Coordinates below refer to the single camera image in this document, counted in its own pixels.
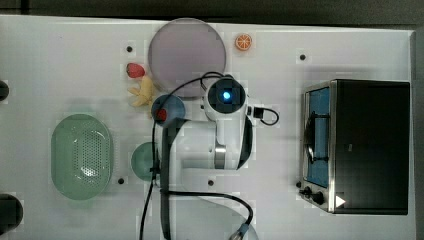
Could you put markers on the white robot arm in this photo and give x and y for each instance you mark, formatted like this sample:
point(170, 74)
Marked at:
point(221, 142)

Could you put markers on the black toaster oven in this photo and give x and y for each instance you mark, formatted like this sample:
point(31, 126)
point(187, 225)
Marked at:
point(356, 146)

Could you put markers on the blue cup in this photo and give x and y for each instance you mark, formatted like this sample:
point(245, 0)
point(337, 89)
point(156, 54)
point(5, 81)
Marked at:
point(173, 105)

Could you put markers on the small red object in cup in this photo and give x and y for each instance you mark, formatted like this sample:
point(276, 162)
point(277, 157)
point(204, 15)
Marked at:
point(161, 114)

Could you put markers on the peeled banana toy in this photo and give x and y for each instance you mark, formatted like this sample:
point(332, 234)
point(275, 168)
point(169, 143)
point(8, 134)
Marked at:
point(144, 93)

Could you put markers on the grey round plate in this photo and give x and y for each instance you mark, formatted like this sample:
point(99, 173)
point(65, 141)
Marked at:
point(184, 49)

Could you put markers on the green mug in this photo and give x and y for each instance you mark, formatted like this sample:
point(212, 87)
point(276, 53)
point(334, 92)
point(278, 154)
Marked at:
point(142, 161)

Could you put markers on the orange slice toy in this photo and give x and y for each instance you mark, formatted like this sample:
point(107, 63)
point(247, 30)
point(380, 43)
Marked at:
point(243, 42)

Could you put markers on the red strawberry toy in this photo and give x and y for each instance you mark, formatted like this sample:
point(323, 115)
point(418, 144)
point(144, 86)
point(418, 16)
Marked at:
point(135, 70)

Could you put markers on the green colander basket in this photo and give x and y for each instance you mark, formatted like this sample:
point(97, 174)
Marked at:
point(81, 157)

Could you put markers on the black round base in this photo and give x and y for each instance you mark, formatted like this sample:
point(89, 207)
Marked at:
point(11, 213)

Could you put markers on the black cylinder post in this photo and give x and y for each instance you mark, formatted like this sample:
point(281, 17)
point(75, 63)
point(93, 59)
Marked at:
point(4, 91)

